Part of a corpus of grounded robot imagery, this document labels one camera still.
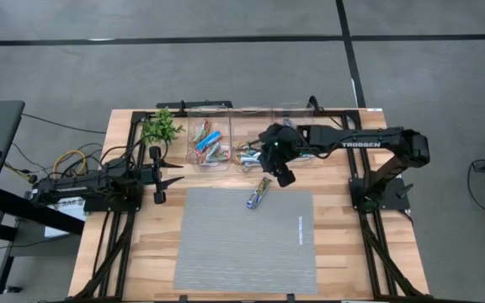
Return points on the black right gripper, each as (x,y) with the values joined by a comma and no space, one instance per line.
(278,145)

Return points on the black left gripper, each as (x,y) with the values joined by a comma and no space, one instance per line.
(157,185)

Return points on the red green granola bar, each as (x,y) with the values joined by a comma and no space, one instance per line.
(220,156)

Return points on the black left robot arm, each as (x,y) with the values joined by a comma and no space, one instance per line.
(78,187)

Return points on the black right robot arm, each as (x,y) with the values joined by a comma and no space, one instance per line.
(360,139)

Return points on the clear plastic bin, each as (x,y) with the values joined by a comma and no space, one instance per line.
(280,111)
(246,126)
(221,122)

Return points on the small green plant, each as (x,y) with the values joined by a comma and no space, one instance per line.
(160,128)

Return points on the thin white printed strip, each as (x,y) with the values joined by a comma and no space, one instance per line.
(300,230)

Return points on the grey woven placemat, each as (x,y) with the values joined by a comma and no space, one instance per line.
(225,252)

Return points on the white label sticker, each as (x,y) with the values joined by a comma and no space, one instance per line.
(375,109)

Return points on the white box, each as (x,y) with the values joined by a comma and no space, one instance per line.
(67,206)

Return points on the black edge clamp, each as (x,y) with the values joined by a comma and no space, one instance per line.
(182,298)
(291,297)

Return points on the black metal table frame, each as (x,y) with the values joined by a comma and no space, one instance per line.
(339,113)

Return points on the black desk leg frame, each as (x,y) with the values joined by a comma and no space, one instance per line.
(36,212)

